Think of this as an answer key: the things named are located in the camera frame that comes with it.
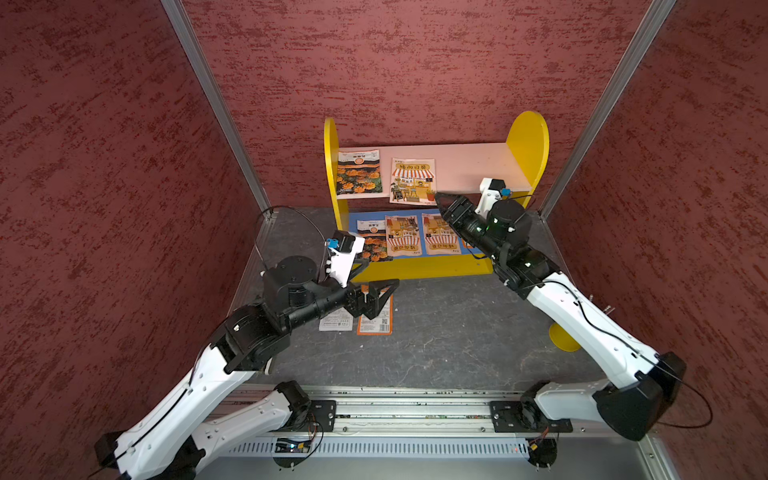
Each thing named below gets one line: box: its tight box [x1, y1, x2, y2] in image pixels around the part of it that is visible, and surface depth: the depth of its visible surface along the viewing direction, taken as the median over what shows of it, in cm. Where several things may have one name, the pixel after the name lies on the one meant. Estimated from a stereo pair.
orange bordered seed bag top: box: [356, 294, 395, 336], surface depth 91 cm
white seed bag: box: [319, 307, 353, 332], surface depth 91 cm
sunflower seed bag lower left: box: [385, 215, 422, 257], surface depth 96 cm
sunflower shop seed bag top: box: [390, 158, 437, 205], surface depth 74 cm
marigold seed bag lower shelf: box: [357, 219, 394, 262], surface depth 96 cm
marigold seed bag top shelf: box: [336, 150, 383, 195], surface depth 75 cm
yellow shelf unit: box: [324, 111, 550, 280], surface depth 77 cm
